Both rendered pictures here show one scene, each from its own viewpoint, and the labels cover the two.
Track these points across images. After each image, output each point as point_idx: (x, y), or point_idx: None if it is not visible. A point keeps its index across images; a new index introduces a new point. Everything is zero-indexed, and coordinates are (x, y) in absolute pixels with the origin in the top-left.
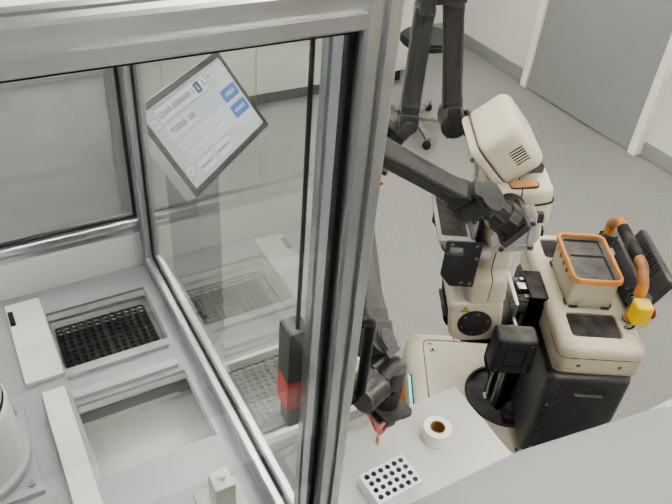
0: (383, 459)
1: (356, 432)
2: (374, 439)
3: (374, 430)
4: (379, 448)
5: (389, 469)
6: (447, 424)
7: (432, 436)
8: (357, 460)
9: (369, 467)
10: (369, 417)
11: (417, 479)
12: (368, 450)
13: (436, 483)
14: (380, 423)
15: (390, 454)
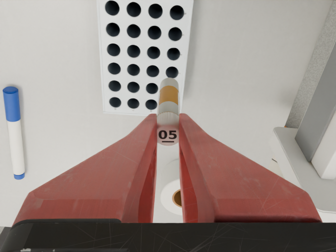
0: (206, 79)
1: (294, 73)
2: (254, 93)
3: (182, 114)
4: (231, 88)
5: (163, 72)
6: (180, 211)
7: (176, 181)
8: (240, 31)
9: (209, 43)
10: (200, 170)
11: (114, 105)
12: (243, 67)
13: (107, 126)
14: (4, 241)
15: (206, 97)
